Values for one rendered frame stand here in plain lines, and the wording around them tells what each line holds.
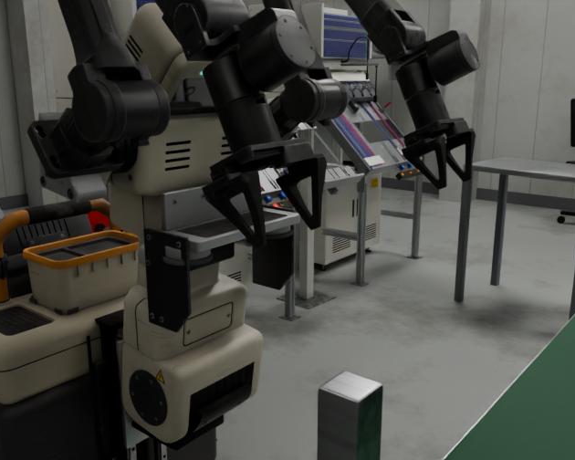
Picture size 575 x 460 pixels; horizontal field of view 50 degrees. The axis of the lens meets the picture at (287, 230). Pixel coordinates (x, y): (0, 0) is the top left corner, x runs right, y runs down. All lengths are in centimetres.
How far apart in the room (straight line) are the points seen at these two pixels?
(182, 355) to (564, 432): 66
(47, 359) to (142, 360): 22
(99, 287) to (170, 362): 32
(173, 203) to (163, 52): 23
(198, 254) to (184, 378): 24
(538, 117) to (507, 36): 85
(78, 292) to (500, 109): 573
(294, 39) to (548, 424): 45
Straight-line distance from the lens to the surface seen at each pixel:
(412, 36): 105
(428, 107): 102
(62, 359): 129
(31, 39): 639
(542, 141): 656
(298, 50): 64
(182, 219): 101
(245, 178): 61
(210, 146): 106
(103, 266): 134
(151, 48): 98
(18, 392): 126
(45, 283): 135
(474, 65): 101
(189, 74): 95
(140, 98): 83
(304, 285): 359
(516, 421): 67
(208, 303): 112
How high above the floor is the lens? 128
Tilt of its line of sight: 14 degrees down
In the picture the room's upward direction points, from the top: straight up
